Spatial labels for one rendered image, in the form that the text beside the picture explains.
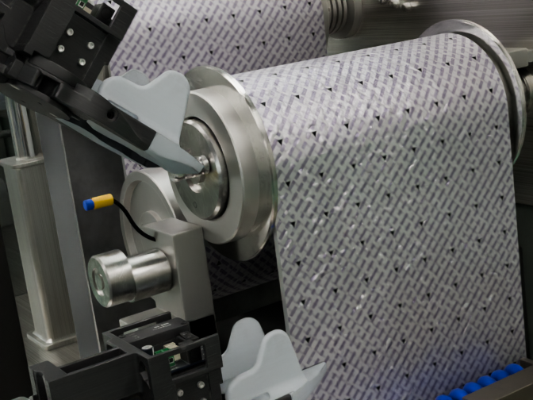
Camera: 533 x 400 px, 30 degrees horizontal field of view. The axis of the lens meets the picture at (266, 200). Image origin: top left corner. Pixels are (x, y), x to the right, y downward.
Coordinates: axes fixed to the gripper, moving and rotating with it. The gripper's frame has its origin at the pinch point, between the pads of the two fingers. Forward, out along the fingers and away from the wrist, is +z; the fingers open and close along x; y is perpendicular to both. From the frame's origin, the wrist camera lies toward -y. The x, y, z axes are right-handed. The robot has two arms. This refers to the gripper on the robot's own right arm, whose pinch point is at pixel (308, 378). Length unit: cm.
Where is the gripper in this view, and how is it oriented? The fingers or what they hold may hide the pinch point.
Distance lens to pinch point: 74.6
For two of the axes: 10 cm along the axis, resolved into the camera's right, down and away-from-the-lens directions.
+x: -5.4, -1.2, 8.3
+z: 8.3, -2.3, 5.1
